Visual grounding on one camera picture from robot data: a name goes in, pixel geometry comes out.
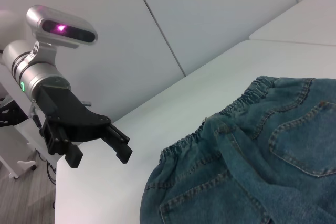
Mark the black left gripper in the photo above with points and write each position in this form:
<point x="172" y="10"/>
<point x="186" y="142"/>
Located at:
<point x="68" y="119"/>

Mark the blue denim shorts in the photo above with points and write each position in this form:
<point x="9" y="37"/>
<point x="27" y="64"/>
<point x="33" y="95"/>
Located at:
<point x="236" y="171"/>

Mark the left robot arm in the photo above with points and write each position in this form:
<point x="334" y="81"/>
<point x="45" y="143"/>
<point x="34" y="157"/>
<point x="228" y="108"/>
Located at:
<point x="39" y="74"/>

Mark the white caster foot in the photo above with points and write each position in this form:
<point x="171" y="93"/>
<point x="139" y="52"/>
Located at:
<point x="25" y="166"/>

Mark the white stand frame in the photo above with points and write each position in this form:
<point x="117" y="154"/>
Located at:
<point x="23" y="140"/>

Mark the black stand bracket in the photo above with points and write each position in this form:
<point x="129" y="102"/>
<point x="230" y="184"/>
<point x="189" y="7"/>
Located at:
<point x="11" y="115"/>

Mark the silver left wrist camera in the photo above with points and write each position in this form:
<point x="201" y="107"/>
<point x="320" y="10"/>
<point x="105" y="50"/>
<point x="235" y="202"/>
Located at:
<point x="65" y="28"/>

